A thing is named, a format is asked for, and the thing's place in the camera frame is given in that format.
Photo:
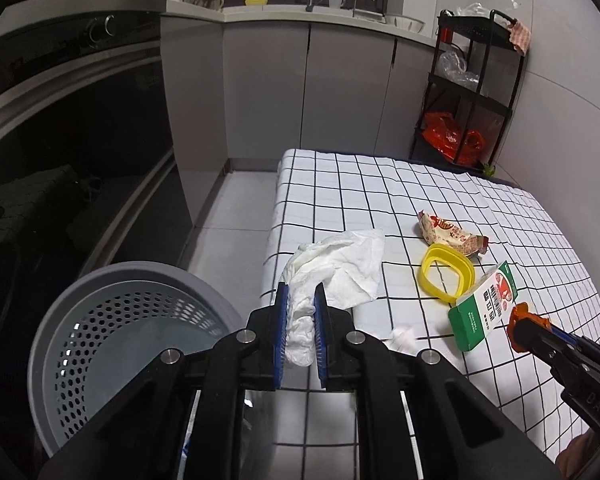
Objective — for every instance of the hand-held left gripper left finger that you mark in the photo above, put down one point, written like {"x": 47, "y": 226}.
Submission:
{"x": 281, "y": 330}

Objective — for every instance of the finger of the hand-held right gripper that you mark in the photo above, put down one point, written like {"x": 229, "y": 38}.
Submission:
{"x": 540, "y": 342}
{"x": 572, "y": 337}

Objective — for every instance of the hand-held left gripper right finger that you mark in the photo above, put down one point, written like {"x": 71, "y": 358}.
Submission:
{"x": 320, "y": 330}

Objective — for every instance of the orange plastic scrap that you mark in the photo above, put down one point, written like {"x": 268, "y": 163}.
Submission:
{"x": 519, "y": 316}

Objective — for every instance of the white tissue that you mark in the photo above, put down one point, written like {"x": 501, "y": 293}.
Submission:
{"x": 345, "y": 265}

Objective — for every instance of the grey perforated waste basket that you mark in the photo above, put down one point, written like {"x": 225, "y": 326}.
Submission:
{"x": 105, "y": 320}

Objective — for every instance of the person's right hand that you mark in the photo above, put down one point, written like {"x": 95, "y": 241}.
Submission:
{"x": 575, "y": 457}

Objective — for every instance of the green white carton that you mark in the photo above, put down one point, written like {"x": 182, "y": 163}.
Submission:
{"x": 480, "y": 310}

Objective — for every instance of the small white tissue scrap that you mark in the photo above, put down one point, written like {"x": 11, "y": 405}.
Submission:
{"x": 401, "y": 338}

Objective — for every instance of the crumpled snack wrapper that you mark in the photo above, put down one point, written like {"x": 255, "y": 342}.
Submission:
{"x": 447, "y": 235}

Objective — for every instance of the green leafy scrap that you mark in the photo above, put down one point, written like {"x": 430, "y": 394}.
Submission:
{"x": 489, "y": 170}

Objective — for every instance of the red plastic bag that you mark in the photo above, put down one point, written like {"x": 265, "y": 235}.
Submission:
{"x": 447, "y": 137}

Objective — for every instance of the grey kitchen cabinet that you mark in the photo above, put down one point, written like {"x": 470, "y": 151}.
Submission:
{"x": 260, "y": 100}

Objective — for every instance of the black shelf cart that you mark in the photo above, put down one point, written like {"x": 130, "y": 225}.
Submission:
{"x": 500, "y": 110}

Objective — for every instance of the black integrated stove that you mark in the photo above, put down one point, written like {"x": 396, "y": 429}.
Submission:
{"x": 80, "y": 160}

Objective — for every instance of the clear plastic bag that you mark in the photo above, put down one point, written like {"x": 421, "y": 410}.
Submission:
{"x": 455, "y": 67}
{"x": 472, "y": 10}

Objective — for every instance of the red checkered cloth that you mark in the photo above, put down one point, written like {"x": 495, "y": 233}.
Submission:
{"x": 521, "y": 37}

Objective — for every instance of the metal colander bowl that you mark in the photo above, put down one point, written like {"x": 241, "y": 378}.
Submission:
{"x": 409, "y": 22}

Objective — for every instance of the red can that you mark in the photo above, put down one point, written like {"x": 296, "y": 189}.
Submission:
{"x": 446, "y": 34}

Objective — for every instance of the white mug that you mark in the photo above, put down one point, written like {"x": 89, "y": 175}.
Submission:
{"x": 336, "y": 1}

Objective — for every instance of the stove control knob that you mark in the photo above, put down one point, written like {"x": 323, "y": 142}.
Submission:
{"x": 101, "y": 27}

